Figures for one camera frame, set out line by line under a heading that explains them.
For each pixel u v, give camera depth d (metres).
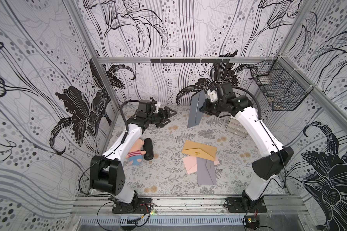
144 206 0.72
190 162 0.87
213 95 0.70
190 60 0.91
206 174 0.83
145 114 0.63
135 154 0.86
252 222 0.70
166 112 0.70
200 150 0.88
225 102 0.55
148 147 0.93
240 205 0.72
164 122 0.72
